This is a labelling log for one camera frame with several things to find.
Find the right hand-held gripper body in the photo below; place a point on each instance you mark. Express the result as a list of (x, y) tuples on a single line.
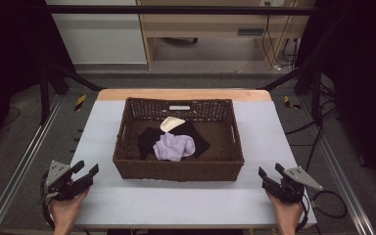
[(295, 182)]

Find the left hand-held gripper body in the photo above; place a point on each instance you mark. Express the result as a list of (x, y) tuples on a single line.
[(58, 178)]

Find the person's right hand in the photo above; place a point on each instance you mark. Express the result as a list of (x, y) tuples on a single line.
[(287, 212)]

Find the person's left hand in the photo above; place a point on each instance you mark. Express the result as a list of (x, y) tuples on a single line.
[(66, 210)]

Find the yellow black tape strip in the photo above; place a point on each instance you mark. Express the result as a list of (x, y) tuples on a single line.
[(80, 102), (289, 102)]

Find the black cloth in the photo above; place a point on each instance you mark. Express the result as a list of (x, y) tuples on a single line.
[(148, 138), (197, 138)]

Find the brown wicker basket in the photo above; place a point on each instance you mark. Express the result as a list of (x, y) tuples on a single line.
[(176, 169)]

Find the light grey table mat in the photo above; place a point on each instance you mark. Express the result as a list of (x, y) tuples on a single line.
[(182, 202)]

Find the lavender cloth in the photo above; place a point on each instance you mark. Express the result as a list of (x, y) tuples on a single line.
[(173, 147)]

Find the cream cloth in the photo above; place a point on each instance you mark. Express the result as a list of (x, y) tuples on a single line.
[(171, 124)]

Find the black curtain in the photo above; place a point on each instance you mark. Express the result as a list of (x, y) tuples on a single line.
[(9, 49), (362, 81)]

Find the wooden table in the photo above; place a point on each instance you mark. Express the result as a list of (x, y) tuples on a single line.
[(182, 94)]

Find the white cabinet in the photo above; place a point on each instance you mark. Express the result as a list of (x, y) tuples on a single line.
[(101, 39)]

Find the aluminium rail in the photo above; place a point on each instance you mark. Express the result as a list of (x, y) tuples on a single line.
[(23, 156), (339, 169)]

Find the black frame stand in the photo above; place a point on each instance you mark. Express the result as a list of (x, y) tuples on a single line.
[(44, 98), (316, 98)]

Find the black horizontal frame bar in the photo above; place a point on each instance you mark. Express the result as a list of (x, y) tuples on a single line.
[(176, 9)]

